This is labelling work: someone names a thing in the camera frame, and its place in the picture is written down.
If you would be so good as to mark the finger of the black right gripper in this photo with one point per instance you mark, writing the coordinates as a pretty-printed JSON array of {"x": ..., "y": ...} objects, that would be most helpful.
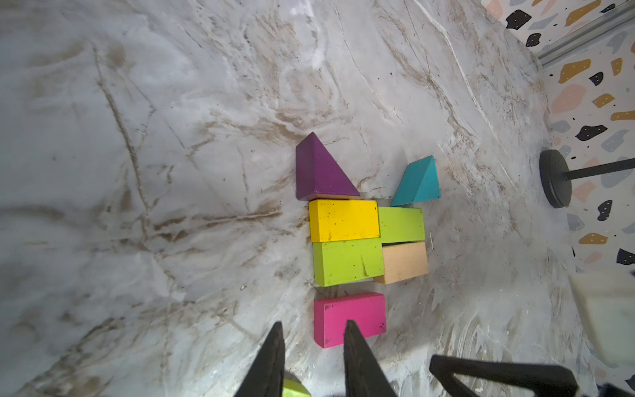
[{"x": 543, "y": 380}]

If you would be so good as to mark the lime green block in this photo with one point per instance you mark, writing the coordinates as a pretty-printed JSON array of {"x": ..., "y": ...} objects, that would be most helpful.
[
  {"x": 343, "y": 262},
  {"x": 293, "y": 388},
  {"x": 401, "y": 225}
]

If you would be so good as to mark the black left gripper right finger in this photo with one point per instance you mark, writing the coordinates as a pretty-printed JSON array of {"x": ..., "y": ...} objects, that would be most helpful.
[{"x": 363, "y": 375}]

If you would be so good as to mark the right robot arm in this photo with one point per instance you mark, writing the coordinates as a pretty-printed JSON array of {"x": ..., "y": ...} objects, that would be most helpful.
[{"x": 605, "y": 302}]

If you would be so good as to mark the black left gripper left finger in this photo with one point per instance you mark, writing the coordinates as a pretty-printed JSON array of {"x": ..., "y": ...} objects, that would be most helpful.
[{"x": 266, "y": 375}]

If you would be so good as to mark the purple triangular block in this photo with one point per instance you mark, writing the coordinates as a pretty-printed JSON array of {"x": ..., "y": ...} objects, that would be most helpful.
[{"x": 318, "y": 175}]

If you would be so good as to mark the aluminium corner post right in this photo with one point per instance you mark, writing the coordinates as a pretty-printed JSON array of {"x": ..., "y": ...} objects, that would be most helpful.
[{"x": 610, "y": 23}]

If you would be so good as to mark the yellow block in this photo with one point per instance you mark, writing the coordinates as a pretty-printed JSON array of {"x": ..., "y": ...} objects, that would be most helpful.
[{"x": 343, "y": 220}]

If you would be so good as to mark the teal triangular block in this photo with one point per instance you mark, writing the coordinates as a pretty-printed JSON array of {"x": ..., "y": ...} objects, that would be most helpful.
[{"x": 419, "y": 183}]

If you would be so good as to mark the tan wooden block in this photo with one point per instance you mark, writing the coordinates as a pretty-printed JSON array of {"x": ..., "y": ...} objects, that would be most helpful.
[{"x": 403, "y": 262}]

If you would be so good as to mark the magenta block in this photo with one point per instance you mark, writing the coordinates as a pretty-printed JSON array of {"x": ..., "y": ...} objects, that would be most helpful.
[{"x": 367, "y": 310}]

